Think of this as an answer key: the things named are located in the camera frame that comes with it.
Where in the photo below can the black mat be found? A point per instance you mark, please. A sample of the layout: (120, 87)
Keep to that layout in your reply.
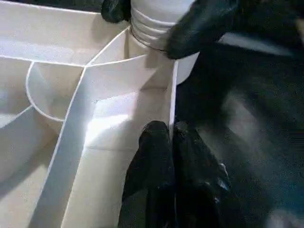
(237, 118)

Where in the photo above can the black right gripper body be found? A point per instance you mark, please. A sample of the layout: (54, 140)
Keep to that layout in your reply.
(268, 16)

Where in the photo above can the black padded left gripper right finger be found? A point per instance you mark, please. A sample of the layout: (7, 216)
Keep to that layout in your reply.
(202, 178)

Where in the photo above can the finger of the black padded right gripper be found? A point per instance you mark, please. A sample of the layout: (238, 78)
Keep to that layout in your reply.
(202, 26)
(115, 10)

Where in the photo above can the white plastic table top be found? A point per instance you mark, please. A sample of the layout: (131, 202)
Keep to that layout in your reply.
(107, 83)

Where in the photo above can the white plastic table leg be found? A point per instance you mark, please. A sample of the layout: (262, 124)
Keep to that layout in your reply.
(154, 28)

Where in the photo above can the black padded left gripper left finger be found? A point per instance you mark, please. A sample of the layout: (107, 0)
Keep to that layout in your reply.
(152, 171)

